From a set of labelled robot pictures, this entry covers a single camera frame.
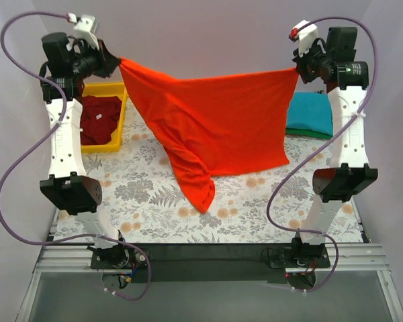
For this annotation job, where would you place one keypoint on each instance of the folded teal t shirt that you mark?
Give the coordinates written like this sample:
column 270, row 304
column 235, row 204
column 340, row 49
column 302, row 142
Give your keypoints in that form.
column 310, row 111

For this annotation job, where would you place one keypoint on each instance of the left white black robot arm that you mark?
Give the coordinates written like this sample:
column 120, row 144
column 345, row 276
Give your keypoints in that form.
column 70, row 61

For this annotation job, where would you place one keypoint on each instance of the dark red t shirt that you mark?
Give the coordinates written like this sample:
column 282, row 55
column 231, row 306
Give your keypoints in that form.
column 99, row 119

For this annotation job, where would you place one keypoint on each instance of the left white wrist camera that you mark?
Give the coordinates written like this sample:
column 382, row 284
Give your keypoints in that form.
column 84, row 28

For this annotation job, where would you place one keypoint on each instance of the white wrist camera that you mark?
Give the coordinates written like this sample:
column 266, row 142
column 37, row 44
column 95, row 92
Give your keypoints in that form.
column 84, row 28
column 304, row 33

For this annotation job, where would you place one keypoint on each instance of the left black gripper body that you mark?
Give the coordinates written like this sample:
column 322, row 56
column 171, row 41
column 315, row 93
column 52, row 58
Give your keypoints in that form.
column 103, row 59

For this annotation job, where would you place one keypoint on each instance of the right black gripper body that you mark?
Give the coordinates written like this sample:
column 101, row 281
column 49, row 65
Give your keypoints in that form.
column 307, row 69

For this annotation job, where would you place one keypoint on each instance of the floral patterned table mat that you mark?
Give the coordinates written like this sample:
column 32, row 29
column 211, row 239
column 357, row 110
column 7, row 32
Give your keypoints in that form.
column 144, row 201

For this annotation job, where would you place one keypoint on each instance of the yellow plastic bin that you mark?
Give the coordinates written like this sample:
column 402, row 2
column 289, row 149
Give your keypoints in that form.
column 108, row 90

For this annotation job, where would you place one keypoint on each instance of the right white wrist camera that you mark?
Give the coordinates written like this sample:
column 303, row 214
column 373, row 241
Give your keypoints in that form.
column 304, row 33

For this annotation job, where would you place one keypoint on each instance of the orange t shirt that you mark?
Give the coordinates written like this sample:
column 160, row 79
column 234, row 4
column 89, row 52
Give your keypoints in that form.
column 219, row 126

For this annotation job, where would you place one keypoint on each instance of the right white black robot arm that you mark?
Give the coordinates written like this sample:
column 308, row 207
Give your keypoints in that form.
column 349, row 173

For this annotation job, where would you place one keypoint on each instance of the folded green t shirt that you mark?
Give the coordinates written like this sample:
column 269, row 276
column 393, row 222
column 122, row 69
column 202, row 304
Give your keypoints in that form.
column 307, row 133

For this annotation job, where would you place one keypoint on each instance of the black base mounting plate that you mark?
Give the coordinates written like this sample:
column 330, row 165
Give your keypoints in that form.
column 210, row 262

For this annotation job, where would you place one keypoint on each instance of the aluminium frame rail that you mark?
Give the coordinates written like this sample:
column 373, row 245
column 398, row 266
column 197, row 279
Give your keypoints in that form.
column 213, row 282

